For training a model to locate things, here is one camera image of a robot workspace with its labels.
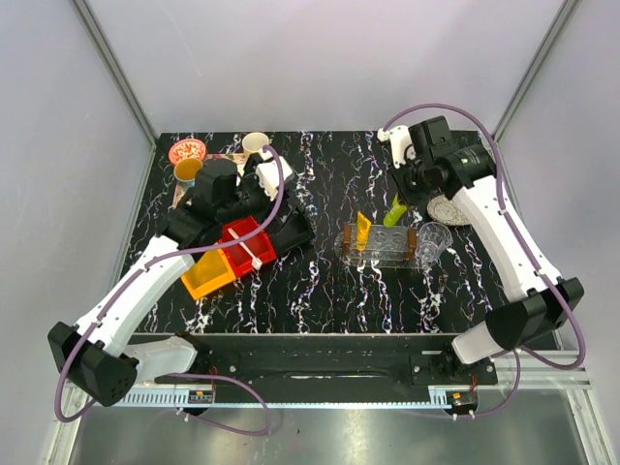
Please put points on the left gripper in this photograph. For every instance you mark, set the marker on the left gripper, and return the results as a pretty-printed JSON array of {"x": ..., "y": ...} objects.
[{"x": 252, "y": 178}]

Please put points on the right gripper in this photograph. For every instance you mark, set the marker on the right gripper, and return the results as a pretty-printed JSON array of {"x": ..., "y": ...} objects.
[{"x": 408, "y": 198}]

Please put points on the green toothpaste tube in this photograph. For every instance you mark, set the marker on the green toothpaste tube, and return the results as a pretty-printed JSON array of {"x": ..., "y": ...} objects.
[{"x": 397, "y": 209}]

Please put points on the clear plastic cup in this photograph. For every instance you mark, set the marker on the clear plastic cup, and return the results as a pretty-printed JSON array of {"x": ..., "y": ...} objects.
[{"x": 433, "y": 240}]

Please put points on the yellow toothpaste tube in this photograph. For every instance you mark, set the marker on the yellow toothpaste tube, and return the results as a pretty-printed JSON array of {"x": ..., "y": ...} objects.
[{"x": 363, "y": 229}]

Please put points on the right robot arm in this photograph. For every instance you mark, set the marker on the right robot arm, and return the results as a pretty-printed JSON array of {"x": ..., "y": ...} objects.
[{"x": 540, "y": 299}]

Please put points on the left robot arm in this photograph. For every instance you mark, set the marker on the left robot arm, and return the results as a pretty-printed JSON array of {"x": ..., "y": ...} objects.
[{"x": 225, "y": 206}]

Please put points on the floral tray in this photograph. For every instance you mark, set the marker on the floral tray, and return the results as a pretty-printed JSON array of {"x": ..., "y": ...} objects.
[{"x": 237, "y": 160}]

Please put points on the speckled round coaster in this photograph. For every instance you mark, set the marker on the speckled round coaster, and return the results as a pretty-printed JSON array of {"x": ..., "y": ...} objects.
[{"x": 444, "y": 211}]

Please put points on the yellow mug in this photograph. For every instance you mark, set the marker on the yellow mug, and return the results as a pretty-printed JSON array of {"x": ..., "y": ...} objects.
[{"x": 254, "y": 143}]

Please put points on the black plastic bin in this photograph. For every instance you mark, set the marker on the black plastic bin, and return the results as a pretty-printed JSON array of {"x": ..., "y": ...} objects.
[{"x": 290, "y": 228}]

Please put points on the red plastic bin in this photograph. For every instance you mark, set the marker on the red plastic bin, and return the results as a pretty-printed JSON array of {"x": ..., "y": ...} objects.
[{"x": 260, "y": 245}]

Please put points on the blue mug orange inside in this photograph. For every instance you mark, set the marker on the blue mug orange inside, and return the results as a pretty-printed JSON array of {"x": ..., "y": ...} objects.
[{"x": 185, "y": 172}]

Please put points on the clear acrylic rack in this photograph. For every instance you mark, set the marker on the clear acrylic rack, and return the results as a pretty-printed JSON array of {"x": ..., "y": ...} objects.
[{"x": 393, "y": 247}]

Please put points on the orange patterned bowl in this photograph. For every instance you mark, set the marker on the orange patterned bowl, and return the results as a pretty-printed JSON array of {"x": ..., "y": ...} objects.
[{"x": 187, "y": 149}]

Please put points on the yellow plastic bin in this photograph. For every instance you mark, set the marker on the yellow plastic bin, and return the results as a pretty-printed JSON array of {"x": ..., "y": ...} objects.
[{"x": 209, "y": 274}]

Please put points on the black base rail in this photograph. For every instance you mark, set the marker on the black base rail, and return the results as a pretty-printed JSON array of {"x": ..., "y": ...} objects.
[{"x": 373, "y": 371}]

